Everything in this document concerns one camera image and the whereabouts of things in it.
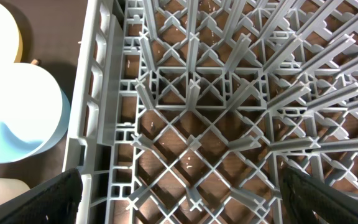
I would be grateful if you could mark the dark brown serving tray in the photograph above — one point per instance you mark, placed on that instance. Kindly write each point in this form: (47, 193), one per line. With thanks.
(52, 32)

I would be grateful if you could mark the grey plastic dishwasher rack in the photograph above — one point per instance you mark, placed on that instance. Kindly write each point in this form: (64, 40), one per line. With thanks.
(189, 111)

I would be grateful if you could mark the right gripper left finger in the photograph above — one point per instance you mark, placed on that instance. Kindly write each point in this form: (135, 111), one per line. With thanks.
(54, 201)

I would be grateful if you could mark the wooden chopstick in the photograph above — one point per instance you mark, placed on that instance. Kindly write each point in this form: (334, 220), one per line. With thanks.
(35, 62)

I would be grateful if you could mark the light blue bowl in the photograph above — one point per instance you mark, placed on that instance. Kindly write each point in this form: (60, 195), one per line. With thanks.
(34, 111)

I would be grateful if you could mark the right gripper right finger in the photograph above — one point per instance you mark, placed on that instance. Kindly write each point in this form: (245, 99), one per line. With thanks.
(307, 199)

